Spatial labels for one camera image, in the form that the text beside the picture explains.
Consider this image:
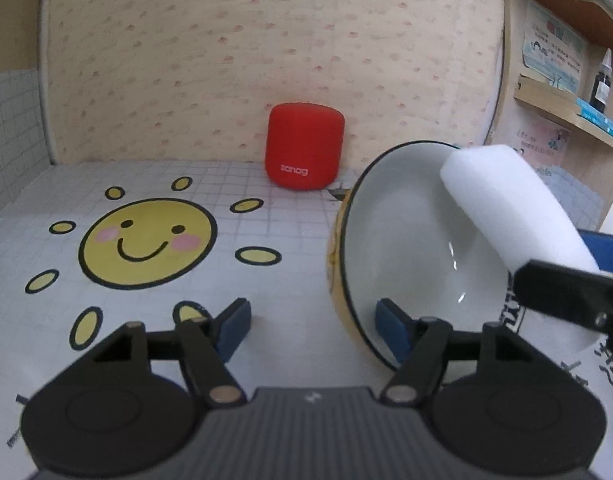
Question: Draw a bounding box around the blue illustrated wall poster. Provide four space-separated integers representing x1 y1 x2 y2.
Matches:
522 0 587 93

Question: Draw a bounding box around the red round speaker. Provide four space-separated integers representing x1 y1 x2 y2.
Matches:
265 102 346 192

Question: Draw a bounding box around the pink illustrated wall poster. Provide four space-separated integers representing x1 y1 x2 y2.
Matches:
506 122 572 171

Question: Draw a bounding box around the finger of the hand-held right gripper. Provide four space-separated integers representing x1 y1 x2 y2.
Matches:
512 259 613 356
577 229 613 275

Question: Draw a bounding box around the blue flat box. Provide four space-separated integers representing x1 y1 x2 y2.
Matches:
575 97 613 143

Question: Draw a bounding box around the dark dropper bottle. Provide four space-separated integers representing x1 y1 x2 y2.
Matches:
589 49 613 111

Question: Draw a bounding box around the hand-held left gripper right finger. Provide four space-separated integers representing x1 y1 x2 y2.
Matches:
375 298 542 406

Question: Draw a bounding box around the white sponge block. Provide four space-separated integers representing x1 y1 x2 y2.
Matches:
440 145 612 361

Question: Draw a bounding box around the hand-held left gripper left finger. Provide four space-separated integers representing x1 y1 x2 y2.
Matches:
89 299 252 407

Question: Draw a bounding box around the yellow bowl with white inside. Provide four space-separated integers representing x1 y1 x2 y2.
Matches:
327 140 529 373

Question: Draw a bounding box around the wooden wall shelf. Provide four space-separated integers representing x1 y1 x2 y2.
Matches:
496 0 613 221

